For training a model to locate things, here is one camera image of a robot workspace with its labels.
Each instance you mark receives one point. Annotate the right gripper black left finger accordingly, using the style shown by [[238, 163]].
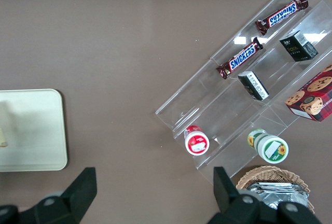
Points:
[[75, 198]]

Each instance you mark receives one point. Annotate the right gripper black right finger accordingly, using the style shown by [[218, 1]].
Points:
[[228, 203]]

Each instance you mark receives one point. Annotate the light wicker basket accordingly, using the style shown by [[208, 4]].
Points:
[[272, 173]]

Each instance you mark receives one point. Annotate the cream plastic tray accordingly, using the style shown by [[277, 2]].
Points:
[[36, 130]]

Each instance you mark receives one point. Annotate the silver foil packets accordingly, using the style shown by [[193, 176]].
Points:
[[275, 193]]

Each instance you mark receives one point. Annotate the red lid white jar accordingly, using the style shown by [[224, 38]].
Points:
[[197, 142]]

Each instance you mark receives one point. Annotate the green lid white jar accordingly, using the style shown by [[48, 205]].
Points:
[[272, 148]]

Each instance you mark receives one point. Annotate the clear acrylic step shelf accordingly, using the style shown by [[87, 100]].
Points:
[[207, 99]]

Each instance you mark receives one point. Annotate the small black box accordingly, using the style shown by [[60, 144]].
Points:
[[298, 46], [254, 86]]

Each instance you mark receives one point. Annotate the red plaid cookie box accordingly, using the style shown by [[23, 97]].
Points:
[[316, 94]]

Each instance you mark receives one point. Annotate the Snickers chocolate bar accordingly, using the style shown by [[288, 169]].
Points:
[[240, 58], [282, 14]]

